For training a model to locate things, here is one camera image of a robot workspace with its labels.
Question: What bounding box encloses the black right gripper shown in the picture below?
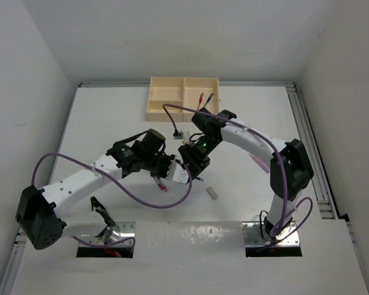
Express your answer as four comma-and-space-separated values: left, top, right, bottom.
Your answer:
178, 135, 221, 183

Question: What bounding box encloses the red gel pen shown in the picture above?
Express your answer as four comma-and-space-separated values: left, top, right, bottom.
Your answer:
196, 93, 204, 110

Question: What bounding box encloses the blue gel pen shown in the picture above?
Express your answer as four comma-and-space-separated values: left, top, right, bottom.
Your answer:
204, 93, 214, 108

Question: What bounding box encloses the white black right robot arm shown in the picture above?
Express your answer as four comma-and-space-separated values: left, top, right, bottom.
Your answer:
178, 108, 314, 238

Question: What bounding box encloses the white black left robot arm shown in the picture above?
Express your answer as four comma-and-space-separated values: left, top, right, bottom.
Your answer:
15, 129, 188, 250

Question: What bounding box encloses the grey speckled eraser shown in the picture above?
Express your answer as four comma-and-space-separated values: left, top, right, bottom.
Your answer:
206, 187, 218, 200

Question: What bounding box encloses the cream wooden compartment tray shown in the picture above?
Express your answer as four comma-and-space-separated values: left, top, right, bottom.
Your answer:
146, 77, 220, 122

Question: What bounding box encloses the pink highlighter marker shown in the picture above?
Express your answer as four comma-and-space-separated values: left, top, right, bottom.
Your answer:
249, 154, 270, 173

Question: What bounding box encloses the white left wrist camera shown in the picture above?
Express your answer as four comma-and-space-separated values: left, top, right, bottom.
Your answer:
165, 160, 189, 184

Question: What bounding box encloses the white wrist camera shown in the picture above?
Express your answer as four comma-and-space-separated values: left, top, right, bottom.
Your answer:
173, 130, 191, 144
165, 160, 189, 184

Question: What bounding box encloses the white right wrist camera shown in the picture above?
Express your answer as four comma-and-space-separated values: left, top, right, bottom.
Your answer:
173, 130, 191, 144

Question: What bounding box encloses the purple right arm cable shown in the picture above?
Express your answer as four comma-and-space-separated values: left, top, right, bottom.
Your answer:
162, 103, 313, 246

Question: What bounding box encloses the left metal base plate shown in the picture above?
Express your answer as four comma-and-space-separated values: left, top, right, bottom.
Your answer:
79, 222, 135, 248

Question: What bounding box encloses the metal base plate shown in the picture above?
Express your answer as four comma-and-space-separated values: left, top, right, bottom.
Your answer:
79, 222, 135, 248
242, 221, 300, 248

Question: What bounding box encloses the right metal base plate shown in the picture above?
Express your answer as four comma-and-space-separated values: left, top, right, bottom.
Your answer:
242, 221, 300, 248

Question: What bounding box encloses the aluminium frame rail right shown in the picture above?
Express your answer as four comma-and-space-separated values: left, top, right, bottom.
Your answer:
286, 83, 339, 219

